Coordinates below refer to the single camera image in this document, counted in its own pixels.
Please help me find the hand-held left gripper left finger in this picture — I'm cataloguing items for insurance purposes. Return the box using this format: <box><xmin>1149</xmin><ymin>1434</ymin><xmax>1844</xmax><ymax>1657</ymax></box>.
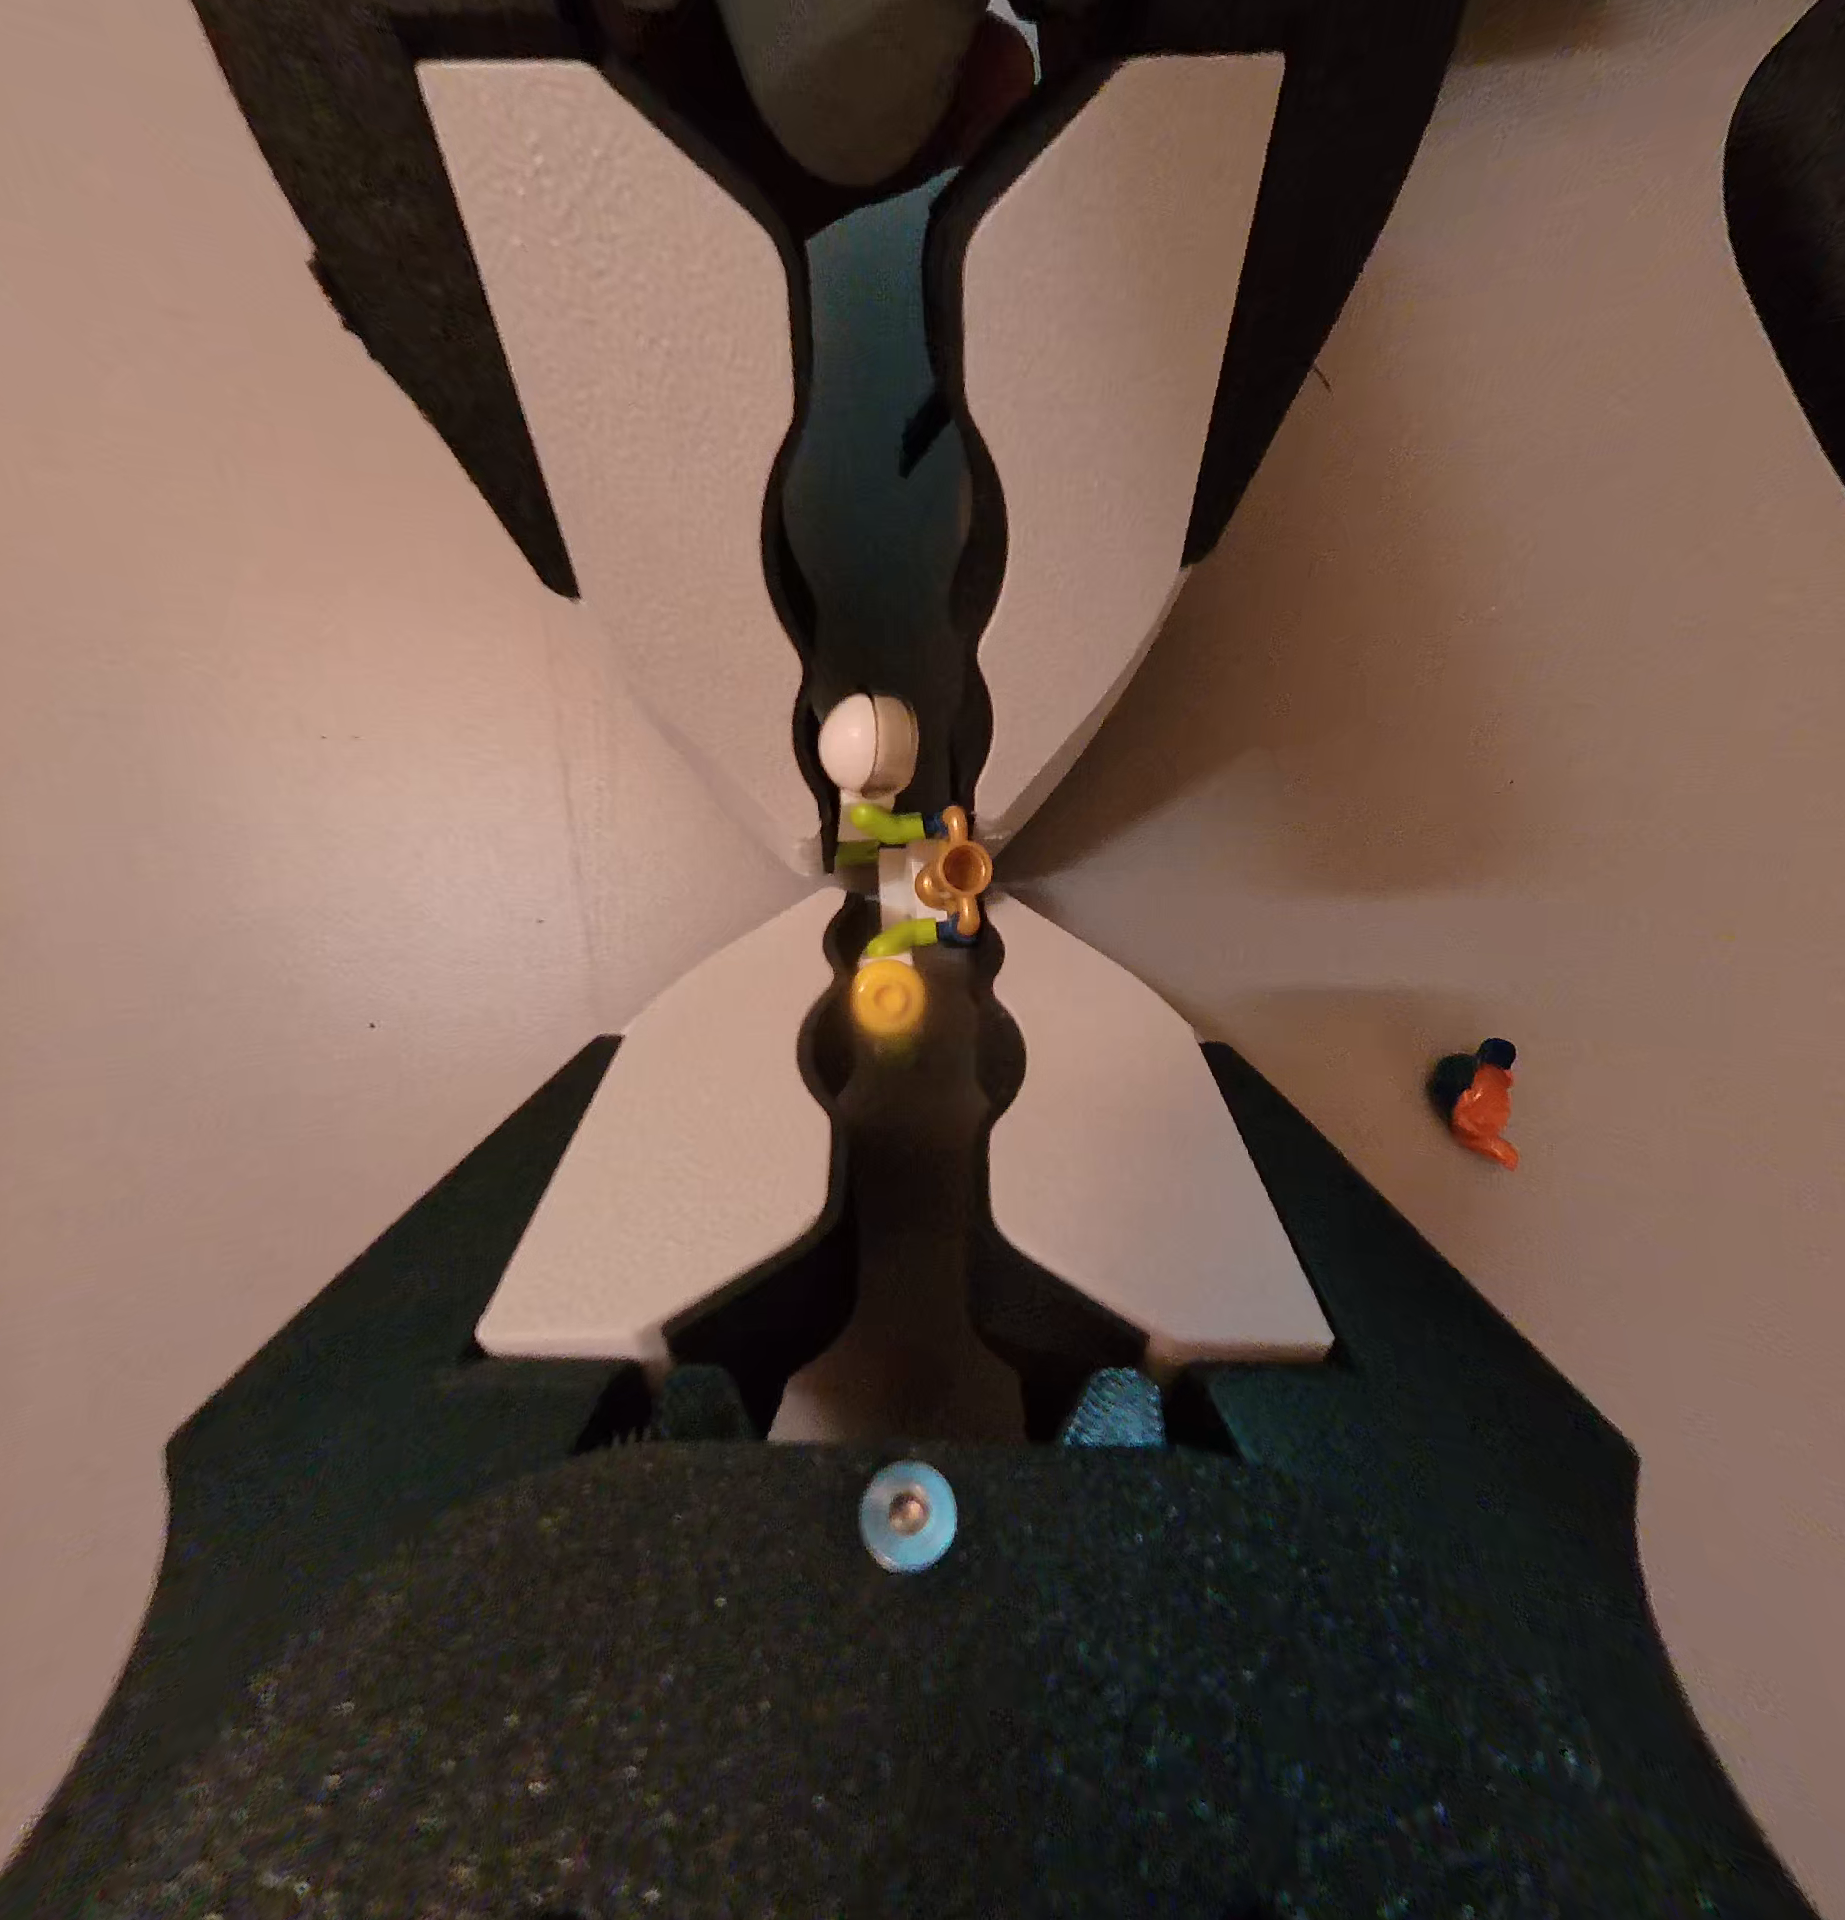
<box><xmin>475</xmin><ymin>891</ymin><xmax>865</xmax><ymax>1368</ymax></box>

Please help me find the black mesh office chair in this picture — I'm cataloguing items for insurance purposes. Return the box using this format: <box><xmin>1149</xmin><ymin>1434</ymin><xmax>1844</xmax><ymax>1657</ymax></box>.
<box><xmin>1720</xmin><ymin>0</ymin><xmax>1845</xmax><ymax>527</ymax></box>

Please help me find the green lego minifigure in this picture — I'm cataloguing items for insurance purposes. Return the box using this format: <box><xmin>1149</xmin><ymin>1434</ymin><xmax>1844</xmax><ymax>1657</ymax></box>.
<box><xmin>813</xmin><ymin>691</ymin><xmax>930</xmax><ymax>872</ymax></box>

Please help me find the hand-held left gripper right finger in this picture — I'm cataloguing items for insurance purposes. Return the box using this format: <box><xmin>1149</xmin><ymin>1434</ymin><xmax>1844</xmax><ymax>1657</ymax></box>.
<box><xmin>969</xmin><ymin>900</ymin><xmax>1337</xmax><ymax>1368</ymax></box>

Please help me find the blue cap with orange hair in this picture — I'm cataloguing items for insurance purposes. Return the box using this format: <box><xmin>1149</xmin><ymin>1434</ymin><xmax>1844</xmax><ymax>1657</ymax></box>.
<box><xmin>1426</xmin><ymin>1035</ymin><xmax>1530</xmax><ymax>1170</ymax></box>

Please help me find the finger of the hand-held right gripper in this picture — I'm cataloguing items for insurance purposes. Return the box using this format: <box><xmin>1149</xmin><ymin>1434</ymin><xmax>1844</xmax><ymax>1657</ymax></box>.
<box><xmin>415</xmin><ymin>55</ymin><xmax>865</xmax><ymax>878</ymax></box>
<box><xmin>930</xmin><ymin>55</ymin><xmax>1290</xmax><ymax>857</ymax></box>

